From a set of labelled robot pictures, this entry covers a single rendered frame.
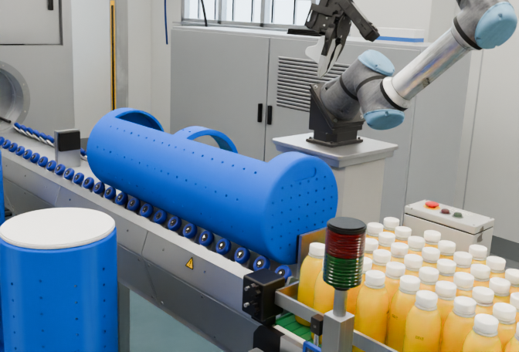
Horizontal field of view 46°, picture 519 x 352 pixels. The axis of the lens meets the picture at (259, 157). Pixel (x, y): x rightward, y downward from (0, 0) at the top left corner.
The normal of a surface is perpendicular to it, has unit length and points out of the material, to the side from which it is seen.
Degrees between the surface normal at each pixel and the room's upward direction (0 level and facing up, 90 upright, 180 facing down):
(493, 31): 126
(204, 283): 70
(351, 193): 90
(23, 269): 90
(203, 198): 89
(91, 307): 90
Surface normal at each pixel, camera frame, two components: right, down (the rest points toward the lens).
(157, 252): -0.68, -0.21
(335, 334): -0.73, 0.13
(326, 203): 0.68, 0.20
